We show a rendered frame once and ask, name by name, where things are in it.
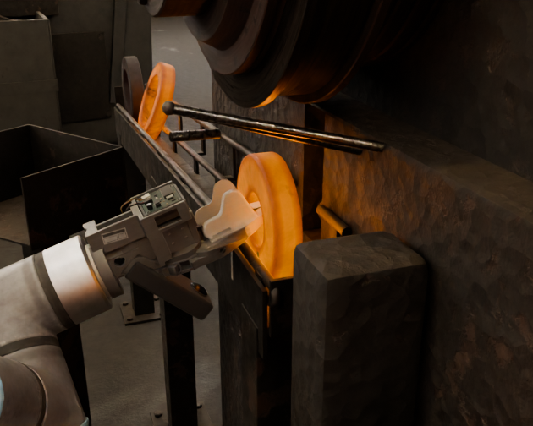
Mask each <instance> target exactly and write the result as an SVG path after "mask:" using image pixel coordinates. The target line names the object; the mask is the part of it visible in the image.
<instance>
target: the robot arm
mask: <svg viewBox="0 0 533 426"><path fill-rule="evenodd" d="M130 201H131V202H132V203H131V204H130V205H129V207H130V209H131V210H129V211H127V210H128V208H129V207H127V209H126V212H124V213H123V212H122V208H123V206H124V205H126V204H128V203H129V202H130ZM120 210H121V212H122V214H121V215H119V216H115V217H114V218H111V219H109V220H107V221H104V222H102V223H99V224H96V223H95V221H94V220H93V221H89V222H87V223H85V224H83V228H84V229H85V237H86V239H87V243H88V244H86V242H85V240H84V239H83V238H82V237H81V236H76V237H73V238H70V239H68V240H66V241H64V242H61V243H59V244H56V245H54V246H52V247H50V248H47V249H45V250H43V251H41V252H40V253H37V254H34V255H31V256H30V257H28V258H25V259H22V260H20V261H18V262H16V263H13V264H11V265H8V266H6V267H4V268H2V269H0V426H89V418H88V417H86V416H85V413H84V411H83V408H82V406H81V403H80V399H79V397H78V394H77V392H76V389H75V387H74V382H73V381H72V378H71V375H70V372H69V369H68V366H67V364H66V361H65V359H64V356H63V352H62V350H61V347H60V346H59V343H58V338H57V336H56V334H58V333H60V332H62V331H64V330H67V329H69V328H71V327H73V326H75V325H77V324H79V323H81V322H83V321H86V320H88V319H90V318H92V317H94V316H97V315H99V314H101V313H103V312H106V311H108V310H109V309H111V308H112V306H113V302H112V299H111V297H112V298H115V297H118V296H120V295H122V294H124V290H123V288H122V285H121V283H120V280H119V278H120V277H122V276H124V277H125V278H126V279H128V280H129V281H132V282H133V283H135V284H136V285H138V286H140V287H142V288H144V289H146V290H147V291H149V292H151V293H153V294H155V295H156V296H158V297H160V298H162V299H163V300H165V301H167V302H169V303H171V304H172V305H174V306H176V307H177V308H179V309H182V310H183V311H184V312H186V313H188V314H190V315H192V316H194V317H196V318H197V319H198V320H203V319H204V318H205V317H206V316H207V315H208V314H209V313H210V312H211V311H212V309H213V304H212V301H211V299H210V297H209V295H208V293H207V290H206V289H205V288H204V287H203V286H202V285H200V284H198V283H195V282H194V281H192V280H191V279H189V278H187V277H185V276H183V275H181V274H184V273H186V272H189V271H192V270H196V269H197V268H199V267H201V266H203V265H207V264H209V263H211V262H214V261H216V260H218V259H221V258H222V257H224V256H225V255H227V254H229V253H230V252H232V251H233V250H234V249H236V248H237V247H238V246H239V245H241V244H242V243H244V242H245V241H246V240H247V239H248V237H249V236H251V235H252V234H253V233H254V232H255V231H256V230H257V229H258V228H259V227H260V226H261V224H262V223H263V217H262V212H261V205H260V202H254V203H250V204H249V203H248V202H247V201H246V199H245V197H244V196H243V195H242V194H241V193H240V192H239V191H238V190H237V189H236V188H235V187H234V185H233V184H232V183H231V182H230V181H228V180H226V179H223V180H220V181H218V182H217V183H215V185H214V187H213V194H212V201H211V202H210V203H209V204H208V205H205V206H203V207H201V208H200V209H198V210H197V212H196V213H195V216H194V215H193V213H192V210H191V209H190V208H189V206H188V205H187V202H186V200H185V198H184V196H183V195H182V194H181V192H180V191H179V189H178V187H177V186H176V184H173V182H172V180H171V181H169V182H167V183H164V184H162V185H160V186H157V187H155V188H152V189H150V190H148V191H145V192H144V193H142V194H138V195H136V196H134V197H132V198H130V200H128V201H127V202H125V203H124V204H122V205H121V207H120ZM204 236H205V237H206V238H208V239H207V240H206V241H203V240H204V239H203V237H204Z"/></svg>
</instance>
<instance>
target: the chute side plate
mask: <svg viewBox="0 0 533 426"><path fill-rule="evenodd" d="M114 114H115V123H116V132H117V130H118V131H119V132H120V135H121V144H122V145H123V147H124V148H125V149H126V150H127V152H128V153H129V155H130V157H131V158H132V160H133V161H134V163H135V164H136V166H137V167H138V168H139V169H140V171H141V173H142V174H143V175H144V177H145V178H146V180H147V182H148V183H149V184H150V185H151V176H153V178H154V180H155V181H156V183H157V186H160V185H162V184H164V183H167V182H169V181H171V180H172V182H173V184H176V186H177V187H178V189H179V191H180V192H181V194H182V195H183V196H184V198H185V200H186V202H187V205H188V206H189V208H190V209H191V210H192V213H193V215H194V216H195V213H196V212H197V210H198V209H200V208H201V207H203V204H202V203H201V202H200V201H199V200H198V199H197V198H196V197H195V196H194V195H193V194H192V193H191V192H190V190H189V189H188V188H187V187H186V186H185V185H184V183H183V182H181V180H180V179H179V178H178V177H177V175H176V174H175V173H174V172H173V171H172V170H171V168H170V167H169V166H168V165H167V164H166V163H165V162H164V160H163V159H162V158H161V157H160V156H159V155H158V154H157V153H156V152H155V151H154V150H153V149H152V148H151V146H150V145H149V144H148V143H147V142H146V141H145V139H144V138H143V137H142V136H141V135H140V134H139V132H138V131H137V130H136V129H135V128H134V127H133V126H132V124H131V123H130V122H129V121H128V120H127V119H126V117H125V116H124V115H123V114H122V113H121V112H120V111H119V110H118V109H117V108H116V107H114ZM117 137H118V132H117ZM206 267H207V269H208V270H209V271H210V272H211V273H212V275H213V277H214V278H215V280H216V281H217V283H218V285H219V286H220V287H221V289H222V290H223V293H224V295H225V296H226V298H227V300H228V301H229V303H230V304H231V306H232V308H233V310H234V312H235V313H236V314H237V316H238V318H239V320H240V322H241V304H243V305H244V306H245V308H246V310H247V311H248V313H249V314H250V317H251V318H252V319H253V320H254V322H255V324H256V326H257V328H258V353H260V355H261V357H262V359H267V289H266V288H265V287H264V286H263V284H262V283H261V282H260V281H259V279H258V278H257V276H256V275H255V272H254V271H253V270H252V269H251V268H250V266H249V265H248V263H247V262H246V260H245V259H244V257H243V256H242V255H241V253H240V252H239V251H238V250H237V248H236V249H234V250H233V280H232V278H231V252H230V253H229V254H227V255H225V256H224V257H222V258H221V259H218V260H216V261H214V262H211V263H209V264H207V265H206Z"/></svg>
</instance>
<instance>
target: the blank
mask: <svg viewBox="0 0 533 426"><path fill-rule="evenodd" d="M237 190H238V191H239V192H240V193H241V194H242V195H243V196H244V197H245V199H246V201H247V202H248V203H249V204H250V203H254V202H260V205H261V212H262V217H263V223H262V224H261V226H260V227H259V228H258V229H257V230H256V231H255V232H254V233H253V234H252V235H251V236H249V237H248V239H247V240H246V242H247V243H248V244H249V246H250V247H251V248H252V250H253V251H254V252H255V254H256V255H257V257H258V258H259V259H260V261H261V262H262V264H263V265H264V266H265V267H266V268H267V269H268V271H269V272H270V273H271V275H272V276H273V278H274V279H276V278H281V277H287V276H293V275H294V250H295V247H296V245H298V244H300V243H303V228H302V217H301V210H300V205H299V197H298V194H297V190H296V187H295V184H294V180H293V177H292V174H291V172H290V170H289V168H288V165H287V164H286V162H285V160H284V159H283V158H282V157H281V156H280V155H279V154H278V153H275V152H262V153H254V154H248V155H247V156H246V157H245V158H244V159H243V160H242V162H241V165H240V168H239V175H238V182H237Z"/></svg>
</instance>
